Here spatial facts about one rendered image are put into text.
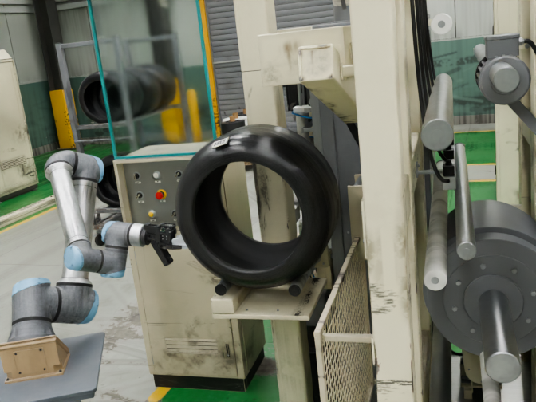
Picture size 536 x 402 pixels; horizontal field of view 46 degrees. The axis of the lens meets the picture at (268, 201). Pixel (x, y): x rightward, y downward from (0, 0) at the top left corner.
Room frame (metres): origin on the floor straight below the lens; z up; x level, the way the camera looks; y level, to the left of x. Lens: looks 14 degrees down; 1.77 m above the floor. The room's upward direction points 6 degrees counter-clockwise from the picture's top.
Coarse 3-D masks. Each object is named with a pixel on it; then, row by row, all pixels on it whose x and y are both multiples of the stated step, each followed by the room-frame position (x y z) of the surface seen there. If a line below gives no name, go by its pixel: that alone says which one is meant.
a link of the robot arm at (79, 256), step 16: (48, 160) 2.65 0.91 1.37; (64, 160) 2.65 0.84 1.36; (48, 176) 2.63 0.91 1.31; (64, 176) 2.58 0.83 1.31; (64, 192) 2.50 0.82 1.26; (64, 208) 2.44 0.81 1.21; (64, 224) 2.38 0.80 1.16; (80, 224) 2.38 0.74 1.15; (80, 240) 2.30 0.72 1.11; (64, 256) 2.27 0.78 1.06; (80, 256) 2.23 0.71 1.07; (96, 256) 2.27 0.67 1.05; (96, 272) 2.28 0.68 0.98
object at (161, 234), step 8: (144, 224) 2.34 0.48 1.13; (152, 224) 2.34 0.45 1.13; (160, 224) 2.34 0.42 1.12; (168, 224) 2.35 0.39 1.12; (144, 232) 2.33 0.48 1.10; (152, 232) 2.33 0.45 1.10; (160, 232) 2.31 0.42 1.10; (168, 232) 2.29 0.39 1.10; (176, 232) 2.35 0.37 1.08; (144, 240) 2.32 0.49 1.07; (160, 240) 2.31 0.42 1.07; (168, 240) 2.30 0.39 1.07
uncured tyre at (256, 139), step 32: (256, 128) 2.22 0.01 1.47; (192, 160) 2.19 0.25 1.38; (224, 160) 2.12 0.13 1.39; (256, 160) 2.08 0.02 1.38; (288, 160) 2.07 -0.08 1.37; (320, 160) 2.19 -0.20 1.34; (192, 192) 2.16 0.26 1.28; (320, 192) 2.06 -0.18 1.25; (192, 224) 2.16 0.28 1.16; (224, 224) 2.42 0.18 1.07; (320, 224) 2.04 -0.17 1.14; (224, 256) 2.33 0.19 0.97; (256, 256) 2.38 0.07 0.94; (288, 256) 2.34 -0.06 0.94; (320, 256) 2.10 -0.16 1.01; (256, 288) 2.14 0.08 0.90
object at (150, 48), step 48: (96, 0) 3.11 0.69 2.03; (144, 0) 3.04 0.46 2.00; (192, 0) 2.97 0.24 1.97; (96, 48) 3.12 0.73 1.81; (144, 48) 3.05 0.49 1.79; (192, 48) 2.98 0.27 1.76; (144, 96) 3.06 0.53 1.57; (192, 96) 2.99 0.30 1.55; (144, 144) 3.07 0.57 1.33; (192, 144) 3.00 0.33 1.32
